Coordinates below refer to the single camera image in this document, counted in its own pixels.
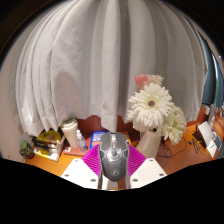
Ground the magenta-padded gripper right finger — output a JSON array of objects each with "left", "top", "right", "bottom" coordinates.
[{"left": 124, "top": 144, "right": 168, "bottom": 190}]

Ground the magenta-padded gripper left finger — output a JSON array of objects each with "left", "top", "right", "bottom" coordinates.
[{"left": 60, "top": 144, "right": 103, "bottom": 191}]

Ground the grey computer mouse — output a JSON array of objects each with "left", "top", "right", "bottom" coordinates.
[{"left": 98, "top": 131, "right": 130, "bottom": 183}]

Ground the red-brown book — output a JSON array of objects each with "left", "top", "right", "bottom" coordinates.
[{"left": 63, "top": 145, "right": 89, "bottom": 157}]

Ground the white ceramic jug vase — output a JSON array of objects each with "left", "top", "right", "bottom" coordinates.
[{"left": 135, "top": 128, "right": 163, "bottom": 159}]

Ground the blue book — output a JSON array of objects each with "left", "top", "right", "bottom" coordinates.
[{"left": 89, "top": 130, "right": 109, "bottom": 151}]

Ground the beige lidded tumbler cup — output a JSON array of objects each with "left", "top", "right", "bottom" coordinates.
[{"left": 59, "top": 117, "right": 81, "bottom": 149}]

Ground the black pen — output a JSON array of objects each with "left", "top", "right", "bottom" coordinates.
[{"left": 188, "top": 138, "right": 201, "bottom": 154}]

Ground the dark green mug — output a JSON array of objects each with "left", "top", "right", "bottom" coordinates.
[{"left": 18, "top": 139, "right": 36, "bottom": 160}]

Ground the white flower bouquet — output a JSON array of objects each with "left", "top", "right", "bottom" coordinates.
[{"left": 125, "top": 73, "right": 188, "bottom": 146}]

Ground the white curtain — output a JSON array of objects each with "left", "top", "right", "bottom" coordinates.
[{"left": 9, "top": 0, "right": 209, "bottom": 138}]

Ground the window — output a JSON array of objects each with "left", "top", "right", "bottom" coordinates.
[{"left": 199, "top": 36, "right": 224, "bottom": 108}]

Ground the black cable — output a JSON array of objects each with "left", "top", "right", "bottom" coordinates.
[{"left": 156, "top": 134, "right": 183, "bottom": 159}]

